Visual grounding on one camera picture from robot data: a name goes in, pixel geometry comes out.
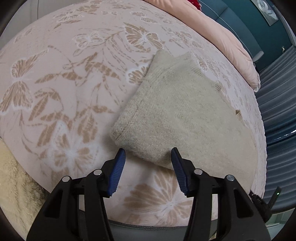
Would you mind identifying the beige knit heart sweater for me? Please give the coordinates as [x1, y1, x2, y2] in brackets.
[110, 50, 258, 191]

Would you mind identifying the cream fluffy rug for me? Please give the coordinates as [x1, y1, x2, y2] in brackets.
[0, 140, 49, 239]

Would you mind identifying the pink floral bed sheet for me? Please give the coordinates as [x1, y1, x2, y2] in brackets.
[1, 1, 267, 226]

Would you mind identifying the blue grey curtain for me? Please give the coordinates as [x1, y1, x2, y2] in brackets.
[255, 46, 295, 213]

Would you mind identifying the pink folded duvet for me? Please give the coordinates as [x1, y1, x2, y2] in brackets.
[147, 0, 260, 92]

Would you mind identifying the blue upholstered headboard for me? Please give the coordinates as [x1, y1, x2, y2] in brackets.
[199, 0, 264, 63]

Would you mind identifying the red garment on bed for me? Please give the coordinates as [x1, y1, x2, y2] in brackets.
[188, 0, 202, 11]

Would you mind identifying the framed wall picture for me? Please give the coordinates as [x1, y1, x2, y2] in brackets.
[251, 0, 278, 26]

